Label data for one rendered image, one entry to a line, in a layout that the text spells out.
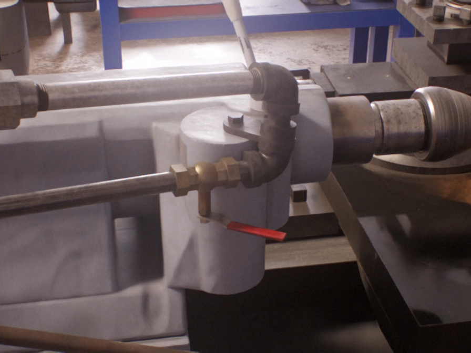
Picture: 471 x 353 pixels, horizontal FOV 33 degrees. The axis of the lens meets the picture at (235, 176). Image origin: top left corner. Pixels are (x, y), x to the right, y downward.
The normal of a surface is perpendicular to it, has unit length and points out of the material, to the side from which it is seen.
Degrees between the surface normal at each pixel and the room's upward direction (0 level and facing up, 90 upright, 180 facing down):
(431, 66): 0
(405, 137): 87
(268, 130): 81
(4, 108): 101
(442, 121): 62
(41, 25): 90
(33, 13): 90
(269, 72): 46
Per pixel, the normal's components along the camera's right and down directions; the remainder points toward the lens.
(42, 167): 0.17, 0.35
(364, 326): -0.31, -0.81
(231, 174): 0.38, -0.06
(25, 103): 0.49, 0.28
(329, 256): 0.00, -0.88
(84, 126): 0.14, -0.02
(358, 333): 0.25, -0.87
